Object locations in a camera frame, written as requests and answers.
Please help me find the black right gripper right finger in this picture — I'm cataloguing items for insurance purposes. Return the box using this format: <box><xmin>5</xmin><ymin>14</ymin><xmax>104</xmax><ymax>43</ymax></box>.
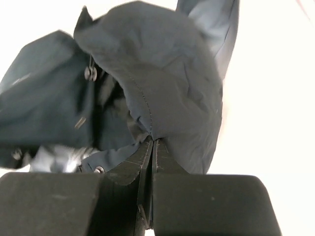
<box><xmin>152</xmin><ymin>140</ymin><xmax>281</xmax><ymax>236</ymax></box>

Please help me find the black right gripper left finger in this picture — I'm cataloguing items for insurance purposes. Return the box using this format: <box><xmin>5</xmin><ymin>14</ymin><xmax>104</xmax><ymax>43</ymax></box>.
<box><xmin>0</xmin><ymin>138</ymin><xmax>151</xmax><ymax>236</ymax></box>

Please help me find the dark navy jacket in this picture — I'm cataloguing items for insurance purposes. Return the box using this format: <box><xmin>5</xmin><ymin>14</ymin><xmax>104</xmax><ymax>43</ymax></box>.
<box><xmin>0</xmin><ymin>0</ymin><xmax>240</xmax><ymax>174</ymax></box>

